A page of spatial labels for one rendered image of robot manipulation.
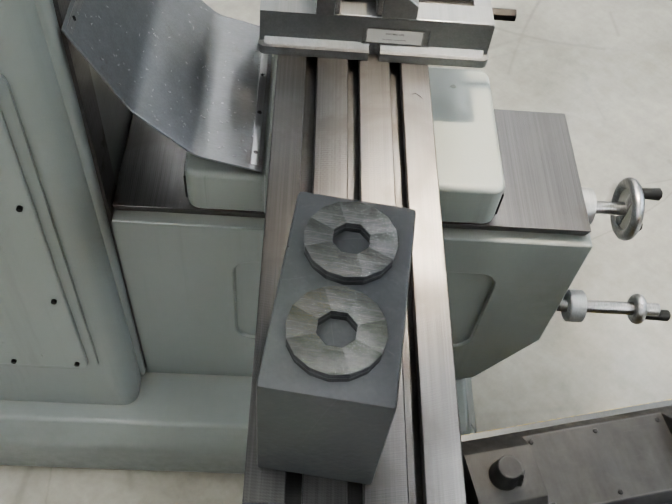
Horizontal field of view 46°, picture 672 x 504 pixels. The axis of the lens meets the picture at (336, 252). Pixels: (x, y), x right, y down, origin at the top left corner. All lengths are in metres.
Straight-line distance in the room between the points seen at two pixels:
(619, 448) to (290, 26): 0.82
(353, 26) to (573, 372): 1.19
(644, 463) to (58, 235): 0.97
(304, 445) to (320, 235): 0.20
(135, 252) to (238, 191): 0.24
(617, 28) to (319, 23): 2.01
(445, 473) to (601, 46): 2.30
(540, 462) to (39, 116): 0.88
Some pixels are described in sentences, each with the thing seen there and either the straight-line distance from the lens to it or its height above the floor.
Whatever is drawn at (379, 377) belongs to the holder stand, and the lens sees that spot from 0.69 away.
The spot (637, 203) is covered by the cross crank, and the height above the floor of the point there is 0.69.
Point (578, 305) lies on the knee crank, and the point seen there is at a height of 0.55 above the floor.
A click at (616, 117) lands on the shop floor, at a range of 2.74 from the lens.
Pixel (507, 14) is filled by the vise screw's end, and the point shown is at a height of 1.00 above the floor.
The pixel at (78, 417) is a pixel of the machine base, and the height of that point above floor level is 0.20.
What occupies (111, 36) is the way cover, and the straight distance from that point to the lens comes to 1.13.
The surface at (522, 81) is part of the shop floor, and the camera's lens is 2.75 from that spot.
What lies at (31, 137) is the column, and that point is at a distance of 1.13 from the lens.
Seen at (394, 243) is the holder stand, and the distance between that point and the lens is 0.75.
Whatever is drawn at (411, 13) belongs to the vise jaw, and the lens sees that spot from 1.20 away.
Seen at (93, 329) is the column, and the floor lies 0.47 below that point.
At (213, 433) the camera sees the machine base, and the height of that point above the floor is 0.18.
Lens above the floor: 1.74
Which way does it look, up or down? 54 degrees down
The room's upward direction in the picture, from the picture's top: 7 degrees clockwise
